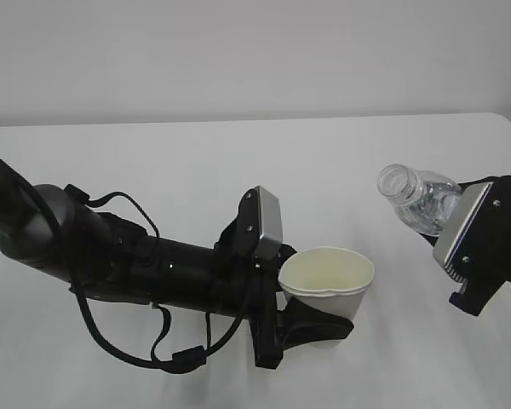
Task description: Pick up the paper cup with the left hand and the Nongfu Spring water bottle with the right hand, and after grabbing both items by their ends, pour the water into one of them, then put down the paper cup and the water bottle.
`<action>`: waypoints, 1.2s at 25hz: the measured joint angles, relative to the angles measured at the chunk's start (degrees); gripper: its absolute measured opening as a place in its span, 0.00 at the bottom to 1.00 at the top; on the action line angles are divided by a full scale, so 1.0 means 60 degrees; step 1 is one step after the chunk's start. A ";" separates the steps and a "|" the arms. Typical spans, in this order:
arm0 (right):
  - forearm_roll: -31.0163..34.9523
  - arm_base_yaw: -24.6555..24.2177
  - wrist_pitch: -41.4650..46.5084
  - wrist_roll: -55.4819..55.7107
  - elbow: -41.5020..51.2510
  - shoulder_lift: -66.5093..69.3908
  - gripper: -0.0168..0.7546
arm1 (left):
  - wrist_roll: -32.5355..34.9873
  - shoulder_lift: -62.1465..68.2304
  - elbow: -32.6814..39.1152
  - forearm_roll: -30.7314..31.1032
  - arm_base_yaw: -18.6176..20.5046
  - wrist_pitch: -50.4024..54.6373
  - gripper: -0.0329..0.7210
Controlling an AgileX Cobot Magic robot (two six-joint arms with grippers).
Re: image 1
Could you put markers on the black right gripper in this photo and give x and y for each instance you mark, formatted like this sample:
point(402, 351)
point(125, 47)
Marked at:
point(484, 256)

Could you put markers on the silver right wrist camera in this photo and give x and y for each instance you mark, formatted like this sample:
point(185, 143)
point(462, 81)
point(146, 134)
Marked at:
point(456, 229)

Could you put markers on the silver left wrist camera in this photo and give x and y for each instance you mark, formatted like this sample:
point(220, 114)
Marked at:
point(270, 230)

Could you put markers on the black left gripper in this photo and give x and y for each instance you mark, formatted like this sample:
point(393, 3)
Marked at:
point(255, 281)

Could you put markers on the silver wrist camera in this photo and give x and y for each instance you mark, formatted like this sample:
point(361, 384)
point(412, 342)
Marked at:
point(456, 229)
point(270, 230)

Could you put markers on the clear water bottle green label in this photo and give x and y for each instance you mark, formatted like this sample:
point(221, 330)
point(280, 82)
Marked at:
point(423, 200)

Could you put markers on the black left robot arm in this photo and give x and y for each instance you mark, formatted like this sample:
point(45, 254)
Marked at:
point(66, 234)

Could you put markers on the white paper cup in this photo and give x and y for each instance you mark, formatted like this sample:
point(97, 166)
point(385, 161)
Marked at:
point(329, 279)

